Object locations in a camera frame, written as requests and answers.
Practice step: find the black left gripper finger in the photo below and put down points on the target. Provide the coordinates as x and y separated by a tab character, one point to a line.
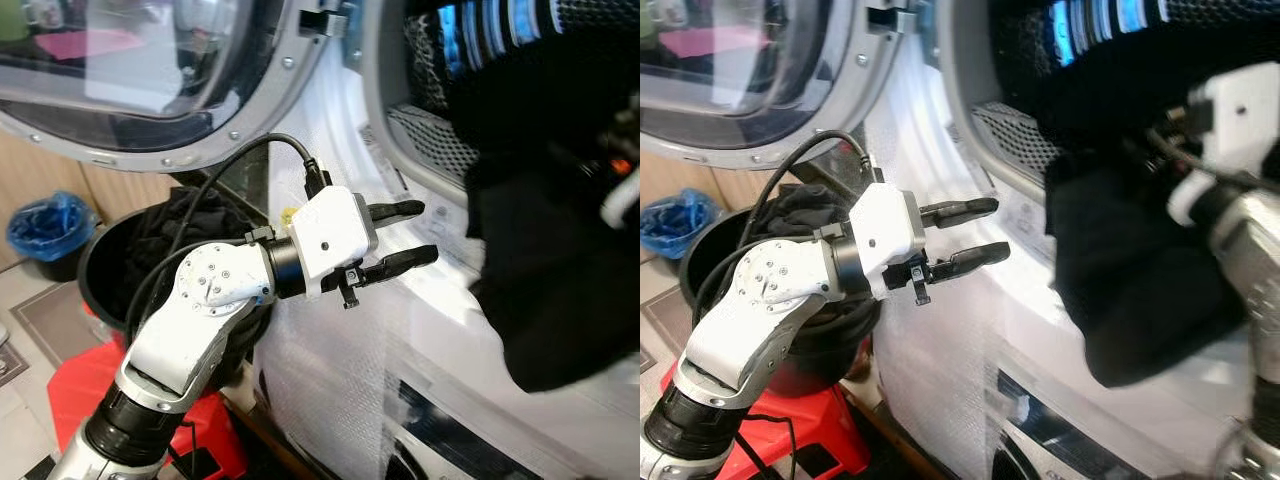
400	210
405	260
970	258
965	210

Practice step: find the black garment with white print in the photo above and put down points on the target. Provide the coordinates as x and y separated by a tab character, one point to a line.
1120	290
550	290

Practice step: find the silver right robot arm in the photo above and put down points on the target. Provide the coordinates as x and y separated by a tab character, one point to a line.
1255	260

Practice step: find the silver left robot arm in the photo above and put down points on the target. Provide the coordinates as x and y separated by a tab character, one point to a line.
770	285
200	285

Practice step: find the white washing machine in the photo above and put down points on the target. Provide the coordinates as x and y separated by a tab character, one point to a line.
440	320
1000	300

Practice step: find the wooden cabinet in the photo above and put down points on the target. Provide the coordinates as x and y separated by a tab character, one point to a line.
665	180
40	170

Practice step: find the perforated steel washer drum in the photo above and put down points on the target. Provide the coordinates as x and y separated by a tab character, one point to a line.
430	140
1015	135

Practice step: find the round yellow sticker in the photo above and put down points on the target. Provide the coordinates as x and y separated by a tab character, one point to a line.
290	215

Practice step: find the bin with blue bag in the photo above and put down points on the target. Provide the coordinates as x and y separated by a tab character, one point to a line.
675	225
50	228

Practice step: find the black plastic bucket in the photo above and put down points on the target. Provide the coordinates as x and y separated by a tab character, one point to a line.
830	355
100	270

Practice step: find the clear bubble wrap sheet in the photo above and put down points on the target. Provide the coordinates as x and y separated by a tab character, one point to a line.
320	400
930	400

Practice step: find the dark grey garment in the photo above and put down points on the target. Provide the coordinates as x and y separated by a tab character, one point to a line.
175	215
800	205

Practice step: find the round glass washer door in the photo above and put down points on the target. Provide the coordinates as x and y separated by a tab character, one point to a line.
760	60
150	60

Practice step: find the red plastic stool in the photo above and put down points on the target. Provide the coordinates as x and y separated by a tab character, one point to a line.
800	430
85	385

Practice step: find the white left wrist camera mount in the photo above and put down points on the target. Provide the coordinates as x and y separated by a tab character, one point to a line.
330	235
885	235

